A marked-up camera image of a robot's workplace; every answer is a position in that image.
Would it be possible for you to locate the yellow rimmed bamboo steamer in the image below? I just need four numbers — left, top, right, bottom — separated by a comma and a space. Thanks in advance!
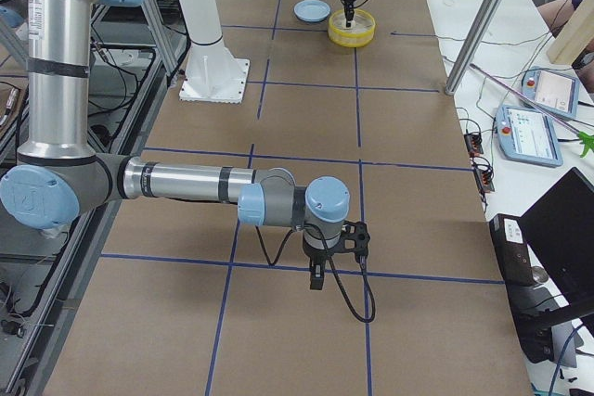
328, 8, 376, 48

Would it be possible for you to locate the light blue plate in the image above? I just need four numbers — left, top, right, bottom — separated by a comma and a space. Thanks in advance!
293, 0, 331, 23

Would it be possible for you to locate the brown paper table cover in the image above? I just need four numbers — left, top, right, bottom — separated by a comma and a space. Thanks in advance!
45, 0, 531, 395

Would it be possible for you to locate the black orange connector box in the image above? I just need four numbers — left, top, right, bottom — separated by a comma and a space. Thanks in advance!
463, 132, 484, 157
473, 164, 495, 194

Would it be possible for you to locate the near teach pendant tablet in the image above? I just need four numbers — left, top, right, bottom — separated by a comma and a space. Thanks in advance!
495, 105, 563, 167

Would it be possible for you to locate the teach pendant tablet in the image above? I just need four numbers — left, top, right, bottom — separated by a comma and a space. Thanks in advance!
495, 105, 563, 167
522, 67, 579, 119

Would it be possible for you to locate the far teach pendant tablet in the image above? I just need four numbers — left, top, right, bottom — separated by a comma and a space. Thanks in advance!
522, 67, 579, 119

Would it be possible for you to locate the black laptop computer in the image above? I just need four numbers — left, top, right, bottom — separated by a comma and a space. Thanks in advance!
489, 167, 593, 367

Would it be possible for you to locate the wooden beam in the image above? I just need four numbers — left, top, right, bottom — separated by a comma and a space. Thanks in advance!
547, 0, 594, 65

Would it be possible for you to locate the green tipped pink rod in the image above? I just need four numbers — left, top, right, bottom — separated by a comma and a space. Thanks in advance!
469, 62, 594, 156

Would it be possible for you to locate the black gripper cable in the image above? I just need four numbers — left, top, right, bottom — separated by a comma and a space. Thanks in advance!
253, 224, 376, 323

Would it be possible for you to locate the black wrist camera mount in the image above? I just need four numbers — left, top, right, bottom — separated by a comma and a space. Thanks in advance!
333, 221, 370, 271

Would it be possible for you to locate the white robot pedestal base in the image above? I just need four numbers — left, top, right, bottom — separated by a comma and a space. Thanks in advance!
178, 0, 250, 104

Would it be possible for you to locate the aluminium frame post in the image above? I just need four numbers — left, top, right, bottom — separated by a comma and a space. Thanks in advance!
445, 0, 502, 96

